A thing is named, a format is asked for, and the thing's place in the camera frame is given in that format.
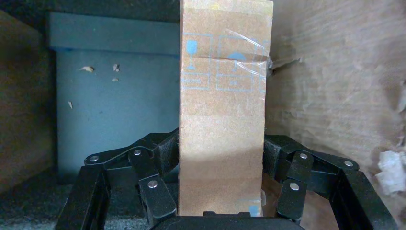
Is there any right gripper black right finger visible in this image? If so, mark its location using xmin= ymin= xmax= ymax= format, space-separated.
xmin=262 ymin=135 xmax=399 ymax=230

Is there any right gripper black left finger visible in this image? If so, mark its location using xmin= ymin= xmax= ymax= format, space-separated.
xmin=55 ymin=127 xmax=181 ymax=230

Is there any small brown cardboard box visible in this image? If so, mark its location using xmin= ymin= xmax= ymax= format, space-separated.
xmin=178 ymin=0 xmax=274 ymax=218

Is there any large open cardboard carton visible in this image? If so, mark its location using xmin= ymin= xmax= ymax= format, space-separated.
xmin=0 ymin=0 xmax=406 ymax=230

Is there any black foam cross block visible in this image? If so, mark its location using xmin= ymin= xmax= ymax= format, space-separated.
xmin=0 ymin=168 xmax=150 ymax=230

